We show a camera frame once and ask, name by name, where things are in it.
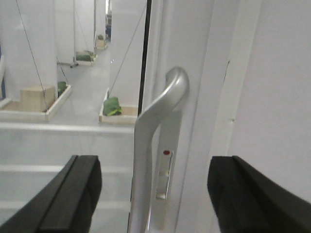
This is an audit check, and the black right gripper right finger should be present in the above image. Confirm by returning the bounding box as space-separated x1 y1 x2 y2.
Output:
207 156 311 233

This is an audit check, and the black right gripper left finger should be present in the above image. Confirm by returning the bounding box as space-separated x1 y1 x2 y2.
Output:
0 155 102 233

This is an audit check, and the silver door handle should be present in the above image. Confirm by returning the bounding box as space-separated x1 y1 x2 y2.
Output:
128 67 190 233

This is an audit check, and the white framed transparent sliding door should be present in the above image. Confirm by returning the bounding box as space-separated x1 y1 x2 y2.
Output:
0 0 262 233

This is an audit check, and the green sandbag in tray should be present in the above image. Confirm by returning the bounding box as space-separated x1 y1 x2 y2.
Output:
103 97 122 117

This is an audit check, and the white wooden base tray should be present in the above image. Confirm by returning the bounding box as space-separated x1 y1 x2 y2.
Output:
99 103 138 125

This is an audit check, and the white far base tray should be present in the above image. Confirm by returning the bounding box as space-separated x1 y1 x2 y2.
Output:
0 84 72 123

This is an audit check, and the wooden box in far tray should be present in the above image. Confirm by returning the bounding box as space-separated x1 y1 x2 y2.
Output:
19 85 55 112

